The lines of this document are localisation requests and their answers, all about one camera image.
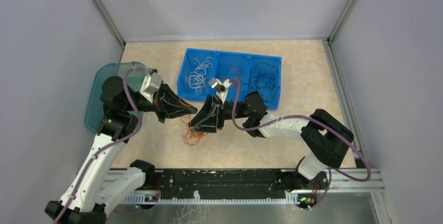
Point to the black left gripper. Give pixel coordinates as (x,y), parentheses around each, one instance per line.
(165,95)

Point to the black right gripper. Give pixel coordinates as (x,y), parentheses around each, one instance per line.
(209,124)

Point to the orange cable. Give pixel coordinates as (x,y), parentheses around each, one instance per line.
(186,105)

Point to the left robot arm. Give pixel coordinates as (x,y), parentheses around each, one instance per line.
(86,200)

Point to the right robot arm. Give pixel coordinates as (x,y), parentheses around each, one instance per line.
(325,136)

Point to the teal plastic basin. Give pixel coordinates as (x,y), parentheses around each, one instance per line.
(94,110)

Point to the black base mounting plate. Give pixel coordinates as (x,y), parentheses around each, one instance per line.
(225,183)

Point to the blue plastic compartment bin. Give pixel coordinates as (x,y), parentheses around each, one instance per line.
(261,73)

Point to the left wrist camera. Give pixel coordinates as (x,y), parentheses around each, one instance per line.
(150,85)

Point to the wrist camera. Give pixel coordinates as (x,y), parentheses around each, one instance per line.
(221,88)
(150,85)

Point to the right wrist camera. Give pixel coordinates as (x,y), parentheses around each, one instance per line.
(221,88)

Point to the white slotted cable duct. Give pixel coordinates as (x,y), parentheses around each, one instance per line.
(138,198)

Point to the aluminium frame rail right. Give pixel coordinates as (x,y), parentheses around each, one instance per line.
(341,89)

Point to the aluminium frame rail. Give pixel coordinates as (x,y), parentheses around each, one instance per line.
(101,8)
(341,89)

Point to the aluminium frame rail left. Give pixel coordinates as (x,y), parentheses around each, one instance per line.
(101,8)

